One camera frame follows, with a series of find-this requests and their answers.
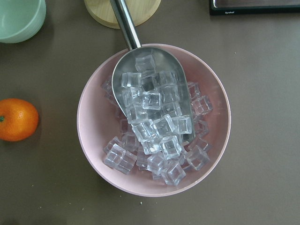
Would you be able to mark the orange fruit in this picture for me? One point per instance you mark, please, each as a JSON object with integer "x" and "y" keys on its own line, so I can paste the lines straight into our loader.
{"x": 18, "y": 119}

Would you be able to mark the metal ice scoop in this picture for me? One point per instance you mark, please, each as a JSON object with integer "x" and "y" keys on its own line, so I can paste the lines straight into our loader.
{"x": 141, "y": 61}

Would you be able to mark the round wooden stand base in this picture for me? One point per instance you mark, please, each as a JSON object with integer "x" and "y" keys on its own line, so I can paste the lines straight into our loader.
{"x": 140, "y": 10}

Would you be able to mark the pink bowl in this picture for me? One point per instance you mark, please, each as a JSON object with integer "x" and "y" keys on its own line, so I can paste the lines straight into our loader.
{"x": 97, "y": 125}

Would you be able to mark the mint green bowl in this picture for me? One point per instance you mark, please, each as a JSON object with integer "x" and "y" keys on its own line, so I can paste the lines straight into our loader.
{"x": 21, "y": 19}

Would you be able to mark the black framed tray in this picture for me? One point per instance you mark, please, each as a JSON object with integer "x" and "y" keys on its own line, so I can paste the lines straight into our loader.
{"x": 241, "y": 7}

